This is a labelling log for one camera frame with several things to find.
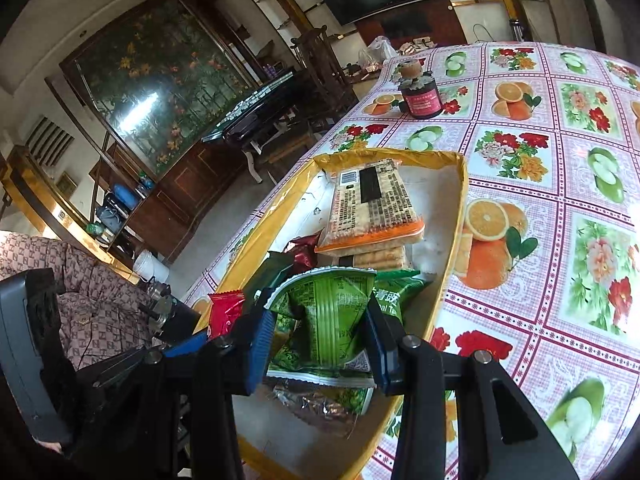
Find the silver foil snack bag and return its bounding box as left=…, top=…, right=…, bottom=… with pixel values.
left=272, top=385, right=358, bottom=438

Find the wooden stool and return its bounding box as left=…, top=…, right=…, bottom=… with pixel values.
left=244, top=125, right=321, bottom=185

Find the large floral wall painting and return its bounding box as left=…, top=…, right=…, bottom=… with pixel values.
left=61, top=0, right=256, bottom=178

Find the dark wooden chair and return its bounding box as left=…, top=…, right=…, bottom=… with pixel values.
left=292, top=25, right=358, bottom=122

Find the steel thermos bottle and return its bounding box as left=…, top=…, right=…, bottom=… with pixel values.
left=509, top=18, right=525, bottom=42

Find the dark green packet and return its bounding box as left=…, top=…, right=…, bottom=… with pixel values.
left=242, top=252, right=294, bottom=308

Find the floral fruit tablecloth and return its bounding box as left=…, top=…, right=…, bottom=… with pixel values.
left=179, top=41, right=640, bottom=480

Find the dark red gold snack bag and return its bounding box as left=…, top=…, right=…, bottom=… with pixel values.
left=284, top=231, right=321, bottom=274

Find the person in brown patterned jacket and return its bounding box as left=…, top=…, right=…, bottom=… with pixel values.
left=1, top=231, right=153, bottom=370

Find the white plastic bag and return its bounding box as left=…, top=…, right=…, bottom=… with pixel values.
left=358, top=36, right=397, bottom=68

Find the green wrinkled snack bag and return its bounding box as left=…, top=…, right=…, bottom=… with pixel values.
left=264, top=265, right=434, bottom=388

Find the yellow green pea snack bag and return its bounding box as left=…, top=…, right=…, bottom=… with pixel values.
left=335, top=388, right=374, bottom=416

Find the orange cracker pack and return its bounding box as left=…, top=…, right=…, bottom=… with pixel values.
left=316, top=158, right=425, bottom=258

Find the small red snack packet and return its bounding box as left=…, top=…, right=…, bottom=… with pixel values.
left=208, top=290, right=245, bottom=339

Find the small cork-top jar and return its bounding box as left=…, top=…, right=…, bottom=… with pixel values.
left=398, top=60, right=423, bottom=79

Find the black glossy side table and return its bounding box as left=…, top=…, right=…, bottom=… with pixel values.
left=201, top=70, right=308, bottom=148

